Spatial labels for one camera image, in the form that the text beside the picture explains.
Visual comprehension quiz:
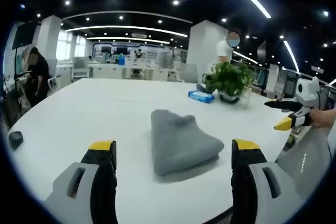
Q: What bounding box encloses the grey towel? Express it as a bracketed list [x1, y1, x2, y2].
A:
[150, 109, 225, 176]

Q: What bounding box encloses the person's right hand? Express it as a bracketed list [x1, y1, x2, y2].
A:
[309, 108, 336, 129]

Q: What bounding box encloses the grey office chair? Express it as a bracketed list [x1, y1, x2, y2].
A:
[275, 124, 332, 201]

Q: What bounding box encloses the green potted plant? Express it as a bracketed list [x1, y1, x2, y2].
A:
[202, 61, 257, 103]

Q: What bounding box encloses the blue tissue packet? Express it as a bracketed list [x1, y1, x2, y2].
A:
[187, 90, 216, 104]

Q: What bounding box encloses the small black object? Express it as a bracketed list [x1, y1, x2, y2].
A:
[8, 131, 24, 150]

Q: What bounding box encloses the white mesh chair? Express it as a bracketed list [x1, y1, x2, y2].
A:
[47, 74, 58, 94]

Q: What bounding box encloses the white office chair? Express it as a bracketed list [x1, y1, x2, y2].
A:
[71, 56, 90, 82]

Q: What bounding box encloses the black wall screen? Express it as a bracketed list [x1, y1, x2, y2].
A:
[12, 20, 39, 50]

